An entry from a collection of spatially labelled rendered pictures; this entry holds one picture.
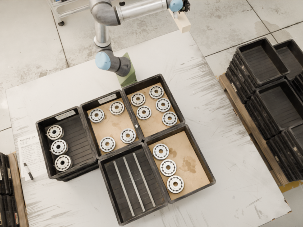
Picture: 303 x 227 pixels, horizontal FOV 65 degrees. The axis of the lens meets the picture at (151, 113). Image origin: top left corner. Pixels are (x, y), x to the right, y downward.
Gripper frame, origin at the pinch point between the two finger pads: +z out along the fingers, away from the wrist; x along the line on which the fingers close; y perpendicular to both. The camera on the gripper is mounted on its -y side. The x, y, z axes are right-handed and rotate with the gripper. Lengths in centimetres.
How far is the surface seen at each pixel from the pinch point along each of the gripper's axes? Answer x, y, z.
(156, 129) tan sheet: -42, 62, 26
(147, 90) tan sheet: -38, 33, 26
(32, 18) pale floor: -127, -164, 109
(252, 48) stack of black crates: 73, 13, 60
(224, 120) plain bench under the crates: 8, 71, 39
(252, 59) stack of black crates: 67, 23, 60
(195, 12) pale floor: 70, -88, 109
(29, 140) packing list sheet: -131, 31, 39
